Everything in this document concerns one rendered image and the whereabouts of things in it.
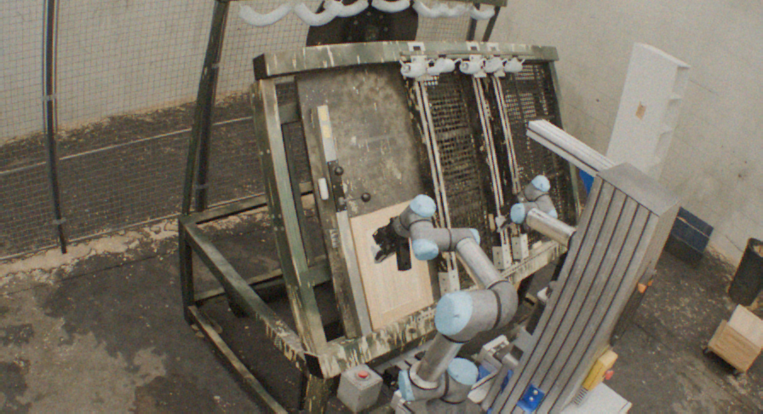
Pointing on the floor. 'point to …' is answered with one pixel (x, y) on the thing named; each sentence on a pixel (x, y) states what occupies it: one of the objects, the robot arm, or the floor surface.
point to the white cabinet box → (648, 109)
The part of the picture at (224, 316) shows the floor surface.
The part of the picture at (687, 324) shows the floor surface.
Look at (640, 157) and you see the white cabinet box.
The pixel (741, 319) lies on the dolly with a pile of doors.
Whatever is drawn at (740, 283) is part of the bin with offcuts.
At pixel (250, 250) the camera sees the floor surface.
